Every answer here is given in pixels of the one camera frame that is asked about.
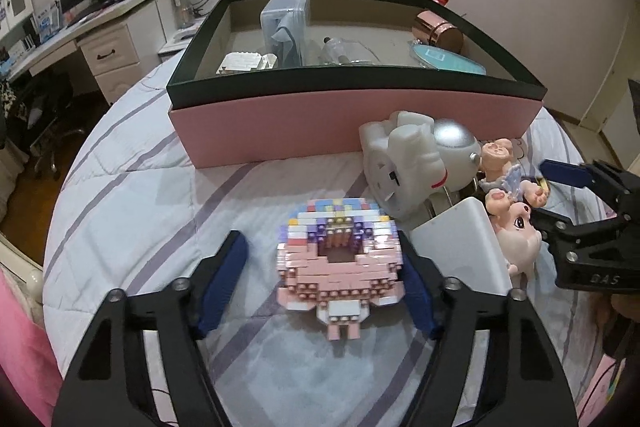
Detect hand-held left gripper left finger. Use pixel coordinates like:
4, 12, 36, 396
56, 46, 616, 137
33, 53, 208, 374
52, 231, 249, 427

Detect pink brick donut model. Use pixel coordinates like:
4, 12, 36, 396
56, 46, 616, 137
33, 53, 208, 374
276, 198, 408, 342

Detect teal round case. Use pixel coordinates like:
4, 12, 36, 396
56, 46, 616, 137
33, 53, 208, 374
407, 41, 487, 75

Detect books on desk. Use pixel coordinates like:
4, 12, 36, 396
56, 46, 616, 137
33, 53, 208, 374
30, 2, 61, 42

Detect white desk with drawers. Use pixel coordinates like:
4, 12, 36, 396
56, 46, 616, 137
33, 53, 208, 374
0, 0, 176, 108

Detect bottle with orange cap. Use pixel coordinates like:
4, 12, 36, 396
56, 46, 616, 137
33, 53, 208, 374
170, 0, 196, 28

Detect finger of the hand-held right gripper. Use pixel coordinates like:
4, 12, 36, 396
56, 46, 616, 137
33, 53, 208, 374
539, 158, 640, 218
530, 208, 622, 254

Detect white door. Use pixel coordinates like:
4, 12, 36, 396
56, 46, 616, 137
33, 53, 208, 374
580, 7, 636, 132

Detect clear plastic box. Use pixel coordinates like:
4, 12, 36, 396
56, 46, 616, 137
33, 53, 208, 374
260, 0, 311, 68

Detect winged pink pig figurine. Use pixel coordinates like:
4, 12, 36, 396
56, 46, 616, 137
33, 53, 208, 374
477, 138, 551, 208

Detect pink bed cover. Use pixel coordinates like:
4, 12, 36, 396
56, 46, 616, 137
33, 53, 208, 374
0, 264, 63, 427

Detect white brick model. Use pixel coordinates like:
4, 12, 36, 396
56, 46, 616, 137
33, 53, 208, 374
216, 51, 278, 75

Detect white power bank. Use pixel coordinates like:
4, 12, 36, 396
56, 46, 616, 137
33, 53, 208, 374
410, 197, 512, 297

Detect white astronaut toy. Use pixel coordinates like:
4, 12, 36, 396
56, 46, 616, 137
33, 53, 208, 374
359, 109, 483, 230

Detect rose gold cylinder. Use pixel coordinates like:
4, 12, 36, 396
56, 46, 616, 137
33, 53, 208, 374
411, 9, 465, 52

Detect black office chair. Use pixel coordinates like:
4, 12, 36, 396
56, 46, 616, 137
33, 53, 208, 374
0, 79, 86, 178

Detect clear plastic packet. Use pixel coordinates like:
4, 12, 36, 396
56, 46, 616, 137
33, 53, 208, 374
320, 36, 381, 66

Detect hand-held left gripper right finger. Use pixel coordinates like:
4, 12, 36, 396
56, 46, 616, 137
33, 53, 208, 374
400, 252, 581, 427

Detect pink box with black rim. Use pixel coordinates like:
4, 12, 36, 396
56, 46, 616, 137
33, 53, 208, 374
166, 0, 548, 170

